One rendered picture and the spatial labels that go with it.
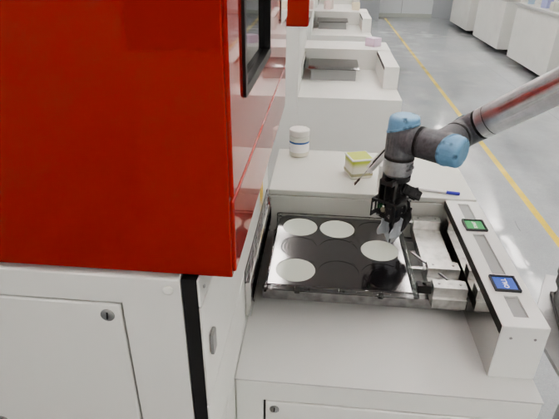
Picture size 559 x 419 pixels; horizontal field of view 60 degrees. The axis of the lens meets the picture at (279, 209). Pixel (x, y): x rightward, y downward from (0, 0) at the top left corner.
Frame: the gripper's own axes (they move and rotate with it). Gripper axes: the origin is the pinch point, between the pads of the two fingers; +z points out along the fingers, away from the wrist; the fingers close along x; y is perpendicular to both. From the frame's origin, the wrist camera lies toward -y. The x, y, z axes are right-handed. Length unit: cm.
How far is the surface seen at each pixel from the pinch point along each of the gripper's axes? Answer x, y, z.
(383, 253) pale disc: 1.5, 6.7, 1.2
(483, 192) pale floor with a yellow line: -53, -244, 91
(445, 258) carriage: 13.7, -5.7, 3.3
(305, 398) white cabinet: 10, 49, 14
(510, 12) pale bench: -251, -815, 22
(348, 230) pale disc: -12.1, 3.3, 1.3
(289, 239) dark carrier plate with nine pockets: -21.2, 18.5, 1.4
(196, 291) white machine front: 10, 74, -29
